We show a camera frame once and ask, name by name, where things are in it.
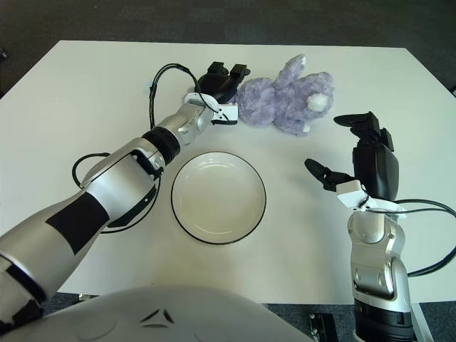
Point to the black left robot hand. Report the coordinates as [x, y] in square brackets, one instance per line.
[217, 85]

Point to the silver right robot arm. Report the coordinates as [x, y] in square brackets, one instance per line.
[374, 270]

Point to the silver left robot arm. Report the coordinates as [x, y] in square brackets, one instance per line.
[117, 185]

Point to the grey robot torso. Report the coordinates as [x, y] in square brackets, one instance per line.
[160, 313]

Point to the white plate with black rim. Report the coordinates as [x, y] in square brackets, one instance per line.
[217, 199]

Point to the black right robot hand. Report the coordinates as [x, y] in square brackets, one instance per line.
[377, 167]

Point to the purple plush bunny doll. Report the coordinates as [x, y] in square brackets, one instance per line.
[270, 103]

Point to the white table leg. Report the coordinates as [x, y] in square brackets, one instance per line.
[422, 324]

